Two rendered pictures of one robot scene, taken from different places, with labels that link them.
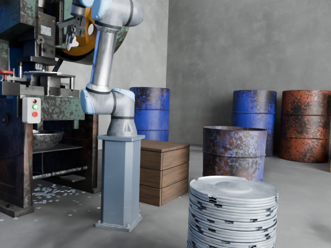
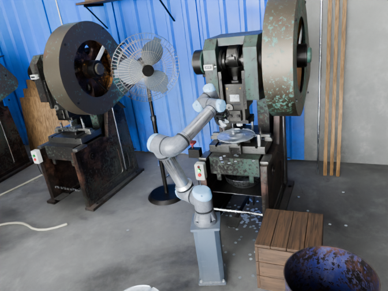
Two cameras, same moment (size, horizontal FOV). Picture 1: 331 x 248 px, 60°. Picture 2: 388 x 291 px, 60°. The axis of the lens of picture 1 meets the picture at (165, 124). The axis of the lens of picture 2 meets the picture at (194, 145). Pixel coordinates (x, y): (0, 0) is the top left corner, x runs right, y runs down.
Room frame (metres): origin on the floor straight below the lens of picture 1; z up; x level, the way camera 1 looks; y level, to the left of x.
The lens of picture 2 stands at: (1.20, -1.59, 1.70)
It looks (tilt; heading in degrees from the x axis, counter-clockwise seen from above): 22 degrees down; 83
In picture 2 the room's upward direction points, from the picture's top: 8 degrees counter-clockwise
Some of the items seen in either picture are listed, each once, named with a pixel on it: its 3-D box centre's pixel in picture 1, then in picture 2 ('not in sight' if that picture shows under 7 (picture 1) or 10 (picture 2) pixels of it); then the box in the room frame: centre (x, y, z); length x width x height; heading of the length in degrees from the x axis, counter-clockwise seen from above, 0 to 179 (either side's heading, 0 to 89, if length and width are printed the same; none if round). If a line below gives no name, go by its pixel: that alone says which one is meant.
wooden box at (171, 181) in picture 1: (150, 168); (291, 250); (1.95, 0.09, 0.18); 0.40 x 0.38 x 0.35; 59
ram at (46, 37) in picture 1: (41, 35); (236, 100); (1.87, 0.82, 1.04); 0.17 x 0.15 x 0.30; 57
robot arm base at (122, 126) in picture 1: (122, 125); (204, 213); (1.43, 0.22, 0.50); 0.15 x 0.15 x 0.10
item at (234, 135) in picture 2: (49, 74); (235, 135); (1.82, 0.75, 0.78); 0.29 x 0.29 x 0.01
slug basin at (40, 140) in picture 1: (37, 139); (243, 176); (1.89, 0.86, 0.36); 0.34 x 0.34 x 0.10
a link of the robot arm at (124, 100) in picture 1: (121, 102); (201, 197); (1.43, 0.22, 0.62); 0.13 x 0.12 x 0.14; 124
